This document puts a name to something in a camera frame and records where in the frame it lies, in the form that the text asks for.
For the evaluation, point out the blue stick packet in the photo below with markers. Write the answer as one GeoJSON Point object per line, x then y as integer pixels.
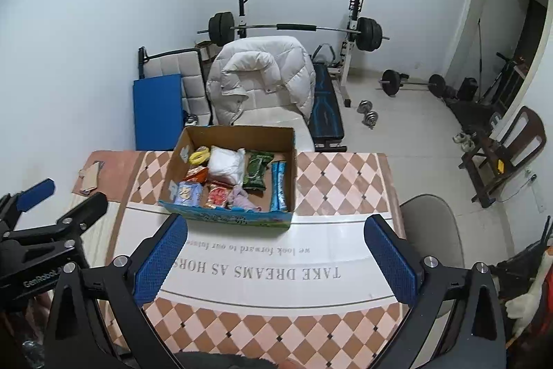
{"type": "Point", "coordinates": [278, 187]}

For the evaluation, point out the blue folding mat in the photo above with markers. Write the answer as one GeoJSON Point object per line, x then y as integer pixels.
{"type": "Point", "coordinates": [155, 114]}

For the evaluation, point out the pair of white shoes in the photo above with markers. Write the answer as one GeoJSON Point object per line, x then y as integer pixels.
{"type": "Point", "coordinates": [464, 140]}

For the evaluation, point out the black speaker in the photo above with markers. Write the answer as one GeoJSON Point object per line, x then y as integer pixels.
{"type": "Point", "coordinates": [467, 89]}

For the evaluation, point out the white weight rack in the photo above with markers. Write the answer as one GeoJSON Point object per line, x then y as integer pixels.
{"type": "Point", "coordinates": [348, 62]}

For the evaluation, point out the white office chair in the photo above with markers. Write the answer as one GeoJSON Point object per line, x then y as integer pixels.
{"type": "Point", "coordinates": [276, 124]}

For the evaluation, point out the grey chair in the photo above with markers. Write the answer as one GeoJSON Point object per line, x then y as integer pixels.
{"type": "Point", "coordinates": [432, 235]}

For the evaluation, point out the black weight bench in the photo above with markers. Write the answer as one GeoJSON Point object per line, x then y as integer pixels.
{"type": "Point", "coordinates": [326, 109]}

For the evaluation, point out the short barbell with black plates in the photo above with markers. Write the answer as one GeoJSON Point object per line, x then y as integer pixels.
{"type": "Point", "coordinates": [412, 83]}

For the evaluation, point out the racked barbell with black plates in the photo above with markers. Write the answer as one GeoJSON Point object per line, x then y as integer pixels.
{"type": "Point", "coordinates": [293, 26]}

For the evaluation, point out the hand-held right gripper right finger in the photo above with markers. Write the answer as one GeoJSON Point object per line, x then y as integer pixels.
{"type": "Point", "coordinates": [389, 261]}

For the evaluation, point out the white goose plush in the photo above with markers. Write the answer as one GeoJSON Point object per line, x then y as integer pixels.
{"type": "Point", "coordinates": [529, 300]}

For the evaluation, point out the chrome dumbbell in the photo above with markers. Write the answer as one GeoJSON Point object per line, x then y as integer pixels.
{"type": "Point", "coordinates": [370, 119]}
{"type": "Point", "coordinates": [365, 106]}

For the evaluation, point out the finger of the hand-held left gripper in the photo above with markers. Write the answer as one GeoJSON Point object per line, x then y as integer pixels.
{"type": "Point", "coordinates": [36, 191]}
{"type": "Point", "coordinates": [82, 211]}

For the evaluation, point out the light blue tissue packet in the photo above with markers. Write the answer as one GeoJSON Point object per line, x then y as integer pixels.
{"type": "Point", "coordinates": [188, 194]}

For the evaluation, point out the cardboard scrap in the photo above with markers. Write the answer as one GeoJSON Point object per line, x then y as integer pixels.
{"type": "Point", "coordinates": [90, 179]}

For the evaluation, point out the black exercise equipment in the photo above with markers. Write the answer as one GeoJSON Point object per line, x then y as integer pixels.
{"type": "Point", "coordinates": [505, 75]}

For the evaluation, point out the red snack packet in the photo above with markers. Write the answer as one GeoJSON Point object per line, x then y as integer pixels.
{"type": "Point", "coordinates": [217, 196]}

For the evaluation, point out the checked printed tablecloth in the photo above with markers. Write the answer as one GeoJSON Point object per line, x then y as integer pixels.
{"type": "Point", "coordinates": [268, 321]}

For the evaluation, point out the printed cardboard box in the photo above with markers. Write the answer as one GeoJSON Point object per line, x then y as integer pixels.
{"type": "Point", "coordinates": [237, 137]}

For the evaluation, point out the orange snack packet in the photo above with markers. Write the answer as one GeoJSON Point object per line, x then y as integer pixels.
{"type": "Point", "coordinates": [196, 174]}

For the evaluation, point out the beige padded panel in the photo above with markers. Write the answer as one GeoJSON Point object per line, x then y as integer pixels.
{"type": "Point", "coordinates": [177, 64]}

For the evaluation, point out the white puffer jacket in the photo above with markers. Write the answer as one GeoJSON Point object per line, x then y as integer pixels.
{"type": "Point", "coordinates": [259, 75]}

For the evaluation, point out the white power strip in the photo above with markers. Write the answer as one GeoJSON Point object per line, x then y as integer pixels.
{"type": "Point", "coordinates": [535, 191]}

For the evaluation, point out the door frame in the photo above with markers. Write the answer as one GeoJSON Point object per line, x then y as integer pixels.
{"type": "Point", "coordinates": [473, 6]}

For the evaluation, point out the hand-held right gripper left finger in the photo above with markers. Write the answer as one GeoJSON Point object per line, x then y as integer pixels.
{"type": "Point", "coordinates": [162, 261]}

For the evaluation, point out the white plastic bag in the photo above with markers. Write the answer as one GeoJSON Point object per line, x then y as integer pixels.
{"type": "Point", "coordinates": [227, 166]}

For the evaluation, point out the dark wooden chair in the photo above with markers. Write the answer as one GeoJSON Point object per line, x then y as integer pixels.
{"type": "Point", "coordinates": [522, 140]}

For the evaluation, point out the brown mat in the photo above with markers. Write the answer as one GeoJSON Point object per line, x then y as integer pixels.
{"type": "Point", "coordinates": [116, 174]}

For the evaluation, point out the black scooter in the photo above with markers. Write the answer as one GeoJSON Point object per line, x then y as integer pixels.
{"type": "Point", "coordinates": [514, 269]}

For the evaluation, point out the green snack packet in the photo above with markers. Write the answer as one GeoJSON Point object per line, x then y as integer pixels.
{"type": "Point", "coordinates": [257, 172]}

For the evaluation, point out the purple cloth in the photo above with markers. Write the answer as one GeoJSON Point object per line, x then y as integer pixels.
{"type": "Point", "coordinates": [243, 198]}

